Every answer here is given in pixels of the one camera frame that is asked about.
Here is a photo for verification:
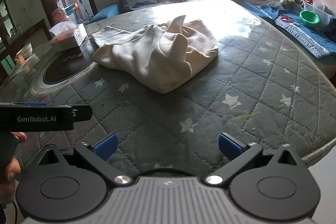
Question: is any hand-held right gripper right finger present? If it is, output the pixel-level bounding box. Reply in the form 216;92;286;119
204;133;300;186

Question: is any patterned tissue box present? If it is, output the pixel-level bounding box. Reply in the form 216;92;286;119
49;21;88;51

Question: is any person's left hand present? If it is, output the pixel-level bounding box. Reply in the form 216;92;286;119
0;132;28;184

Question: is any blue crate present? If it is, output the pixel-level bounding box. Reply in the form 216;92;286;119
64;2;79;24

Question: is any blue blanket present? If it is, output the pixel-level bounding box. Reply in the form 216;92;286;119
241;2;336;59

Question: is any teal box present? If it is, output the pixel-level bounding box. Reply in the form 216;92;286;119
0;55;15;75

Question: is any clear plastic container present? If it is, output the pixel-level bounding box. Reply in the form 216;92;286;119
302;0;335;25

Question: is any black cable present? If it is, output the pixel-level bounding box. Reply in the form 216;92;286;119
12;200;19;224

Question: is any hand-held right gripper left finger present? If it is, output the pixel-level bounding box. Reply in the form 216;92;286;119
38;133;133;188

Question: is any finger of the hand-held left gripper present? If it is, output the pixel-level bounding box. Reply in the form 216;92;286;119
72;105;93;123

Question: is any green bowl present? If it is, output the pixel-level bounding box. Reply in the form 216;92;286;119
300;10;321;29

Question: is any white bowl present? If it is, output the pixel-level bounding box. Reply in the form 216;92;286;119
22;42;33;56

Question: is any cream sweater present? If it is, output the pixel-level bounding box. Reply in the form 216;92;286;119
92;15;219;94

